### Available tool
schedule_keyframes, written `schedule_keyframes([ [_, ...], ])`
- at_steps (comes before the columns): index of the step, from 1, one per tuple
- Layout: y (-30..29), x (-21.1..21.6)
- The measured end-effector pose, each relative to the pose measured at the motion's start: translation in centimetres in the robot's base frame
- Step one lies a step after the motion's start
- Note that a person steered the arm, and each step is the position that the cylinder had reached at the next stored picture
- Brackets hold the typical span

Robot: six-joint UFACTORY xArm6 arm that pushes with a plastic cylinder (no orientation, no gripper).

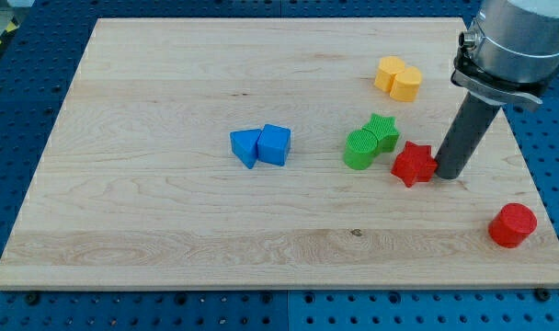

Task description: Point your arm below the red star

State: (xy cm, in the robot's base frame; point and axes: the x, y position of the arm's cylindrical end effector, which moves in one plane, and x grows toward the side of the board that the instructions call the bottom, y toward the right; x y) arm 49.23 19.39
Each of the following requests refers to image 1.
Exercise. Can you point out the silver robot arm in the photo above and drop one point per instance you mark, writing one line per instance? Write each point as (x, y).
(510, 52)

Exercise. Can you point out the green star block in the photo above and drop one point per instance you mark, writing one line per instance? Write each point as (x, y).
(385, 132)

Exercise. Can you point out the red star block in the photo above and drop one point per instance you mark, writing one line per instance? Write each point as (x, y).
(414, 164)

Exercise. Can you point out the blue cube block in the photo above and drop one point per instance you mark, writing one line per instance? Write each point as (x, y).
(274, 144)

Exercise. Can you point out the blue triangle block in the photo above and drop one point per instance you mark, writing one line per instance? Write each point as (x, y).
(244, 146)

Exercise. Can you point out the green cylinder block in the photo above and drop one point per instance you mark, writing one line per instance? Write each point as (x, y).
(359, 150)

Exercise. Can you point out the light wooden board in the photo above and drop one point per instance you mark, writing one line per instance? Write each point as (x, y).
(138, 189)

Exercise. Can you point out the yellow hexagon block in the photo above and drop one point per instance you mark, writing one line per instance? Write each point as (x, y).
(388, 68)

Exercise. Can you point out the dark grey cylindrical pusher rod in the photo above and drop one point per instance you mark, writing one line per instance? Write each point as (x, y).
(466, 131)

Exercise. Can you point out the red cylinder block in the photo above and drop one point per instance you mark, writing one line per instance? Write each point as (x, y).
(513, 224)

